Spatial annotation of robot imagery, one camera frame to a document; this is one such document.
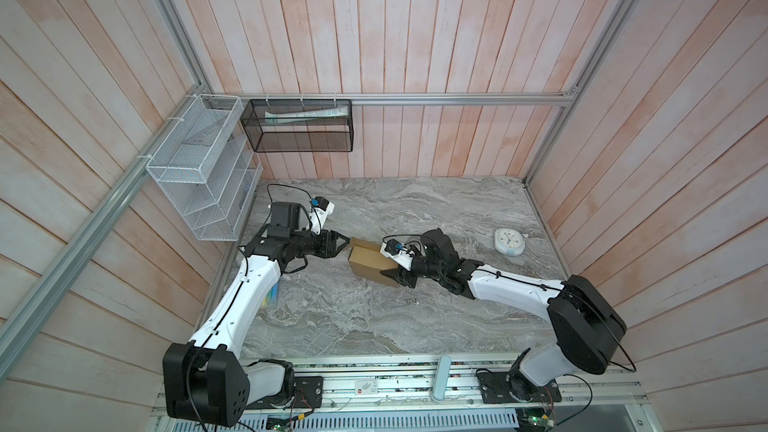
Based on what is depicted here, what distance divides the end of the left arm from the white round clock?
0.60m

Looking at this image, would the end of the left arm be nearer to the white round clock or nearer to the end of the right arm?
the end of the right arm

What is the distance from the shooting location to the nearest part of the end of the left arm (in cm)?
68

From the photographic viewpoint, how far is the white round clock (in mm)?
1000

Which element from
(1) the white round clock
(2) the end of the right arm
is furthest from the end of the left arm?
(1) the white round clock
